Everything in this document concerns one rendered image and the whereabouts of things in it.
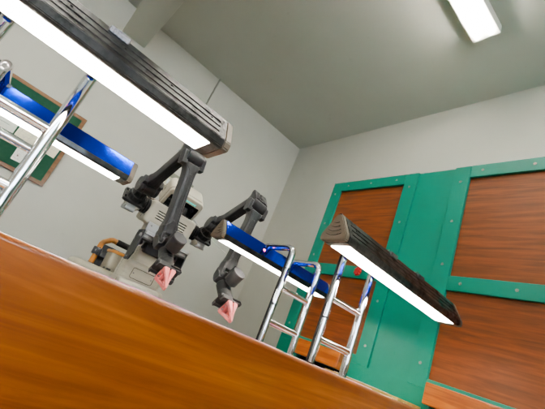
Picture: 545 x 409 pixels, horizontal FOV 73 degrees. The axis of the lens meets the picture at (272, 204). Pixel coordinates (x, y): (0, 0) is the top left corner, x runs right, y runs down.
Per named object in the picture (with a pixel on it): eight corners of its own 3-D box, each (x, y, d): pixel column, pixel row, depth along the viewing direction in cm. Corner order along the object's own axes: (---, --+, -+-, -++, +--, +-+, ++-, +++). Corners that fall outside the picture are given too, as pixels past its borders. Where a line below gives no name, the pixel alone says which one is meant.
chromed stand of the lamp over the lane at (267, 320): (215, 354, 130) (262, 241, 146) (255, 369, 140) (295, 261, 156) (245, 370, 115) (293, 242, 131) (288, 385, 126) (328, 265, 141)
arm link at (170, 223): (201, 161, 163) (181, 148, 157) (208, 158, 159) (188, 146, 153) (169, 253, 149) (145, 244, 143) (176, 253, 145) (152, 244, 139)
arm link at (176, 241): (170, 246, 149) (152, 238, 144) (187, 226, 146) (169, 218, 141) (174, 267, 141) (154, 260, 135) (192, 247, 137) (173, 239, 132)
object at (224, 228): (209, 235, 134) (217, 218, 137) (317, 298, 166) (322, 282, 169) (220, 236, 128) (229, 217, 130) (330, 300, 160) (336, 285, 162)
